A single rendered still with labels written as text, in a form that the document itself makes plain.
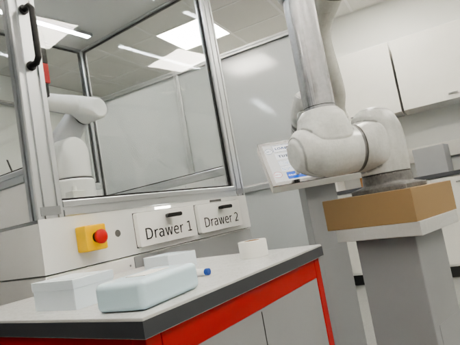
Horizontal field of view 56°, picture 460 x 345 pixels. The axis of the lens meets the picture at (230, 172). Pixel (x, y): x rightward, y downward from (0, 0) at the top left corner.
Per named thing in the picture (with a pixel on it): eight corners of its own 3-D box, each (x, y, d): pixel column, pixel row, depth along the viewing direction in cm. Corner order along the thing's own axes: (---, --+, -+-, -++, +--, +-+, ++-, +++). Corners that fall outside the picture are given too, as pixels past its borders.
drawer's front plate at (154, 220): (198, 234, 162) (192, 205, 163) (141, 247, 138) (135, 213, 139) (194, 235, 163) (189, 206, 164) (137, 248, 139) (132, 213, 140)
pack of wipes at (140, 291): (157, 290, 79) (153, 265, 79) (201, 286, 74) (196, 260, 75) (96, 314, 66) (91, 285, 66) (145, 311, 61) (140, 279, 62)
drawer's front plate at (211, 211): (242, 224, 188) (238, 199, 189) (202, 233, 164) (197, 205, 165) (239, 224, 189) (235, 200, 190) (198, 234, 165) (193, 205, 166)
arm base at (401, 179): (433, 183, 145) (430, 165, 145) (403, 188, 129) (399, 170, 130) (382, 190, 158) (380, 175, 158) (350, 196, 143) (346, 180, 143)
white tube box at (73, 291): (116, 297, 80) (112, 268, 81) (76, 310, 73) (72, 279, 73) (75, 299, 87) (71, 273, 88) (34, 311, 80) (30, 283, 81)
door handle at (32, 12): (46, 66, 118) (36, -1, 120) (37, 64, 116) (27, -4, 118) (35, 71, 121) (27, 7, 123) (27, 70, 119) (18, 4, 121)
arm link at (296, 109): (284, 123, 187) (308, 137, 180) (286, 92, 176) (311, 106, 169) (300, 112, 192) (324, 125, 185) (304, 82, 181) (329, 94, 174)
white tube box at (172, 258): (197, 264, 112) (194, 250, 112) (170, 272, 107) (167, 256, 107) (171, 265, 121) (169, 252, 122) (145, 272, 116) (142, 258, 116)
